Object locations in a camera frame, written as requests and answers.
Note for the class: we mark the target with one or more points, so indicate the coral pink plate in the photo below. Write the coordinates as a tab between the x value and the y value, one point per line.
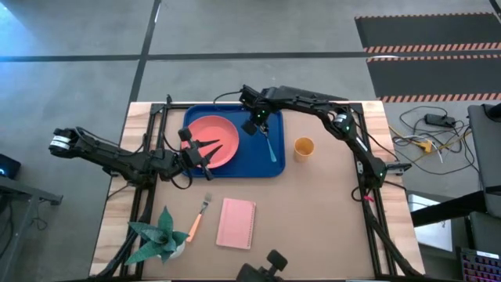
219	131

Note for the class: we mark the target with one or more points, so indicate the grey side desk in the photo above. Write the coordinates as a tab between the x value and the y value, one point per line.
487	156

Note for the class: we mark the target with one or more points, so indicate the black aluminium table frame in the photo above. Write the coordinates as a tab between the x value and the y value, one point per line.
146	219

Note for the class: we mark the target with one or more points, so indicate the green plant in white pot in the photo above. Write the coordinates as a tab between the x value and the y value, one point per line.
158	239

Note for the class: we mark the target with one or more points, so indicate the white box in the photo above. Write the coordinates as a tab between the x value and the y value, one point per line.
432	231

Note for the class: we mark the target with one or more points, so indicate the pink notebook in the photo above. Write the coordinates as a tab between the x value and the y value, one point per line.
236	223

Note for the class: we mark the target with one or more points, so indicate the backlit keyboard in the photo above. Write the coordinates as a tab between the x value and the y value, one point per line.
479	268

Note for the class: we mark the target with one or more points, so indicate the blue plastic tray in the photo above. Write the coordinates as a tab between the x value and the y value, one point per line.
254	156

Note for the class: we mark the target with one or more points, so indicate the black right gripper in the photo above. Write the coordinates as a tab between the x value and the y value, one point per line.
259	116

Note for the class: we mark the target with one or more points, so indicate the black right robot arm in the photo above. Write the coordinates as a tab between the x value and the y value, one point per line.
352	137

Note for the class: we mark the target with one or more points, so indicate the black power adapter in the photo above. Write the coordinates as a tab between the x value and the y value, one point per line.
439	120

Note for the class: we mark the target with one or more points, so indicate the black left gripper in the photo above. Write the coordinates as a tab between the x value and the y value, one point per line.
193	154

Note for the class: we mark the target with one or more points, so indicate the small red clip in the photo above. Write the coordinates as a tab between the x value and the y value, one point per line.
368	198

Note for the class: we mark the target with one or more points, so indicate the black beam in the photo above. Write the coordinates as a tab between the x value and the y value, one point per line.
446	209

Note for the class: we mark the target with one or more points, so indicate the grey metal stand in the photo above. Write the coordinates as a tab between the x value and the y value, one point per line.
23	194

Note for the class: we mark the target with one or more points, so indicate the black device with blue light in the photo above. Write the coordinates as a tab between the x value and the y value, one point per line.
8	166

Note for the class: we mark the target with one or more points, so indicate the black striped floor mat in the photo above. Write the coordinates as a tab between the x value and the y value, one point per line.
428	31
434	78

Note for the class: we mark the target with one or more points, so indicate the orange plastic cup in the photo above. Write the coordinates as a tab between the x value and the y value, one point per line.
304	148

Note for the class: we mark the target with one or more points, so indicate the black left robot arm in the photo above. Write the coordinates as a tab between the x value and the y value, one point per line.
113	158

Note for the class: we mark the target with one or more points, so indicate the yellow plug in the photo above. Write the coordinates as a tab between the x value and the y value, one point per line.
426	146

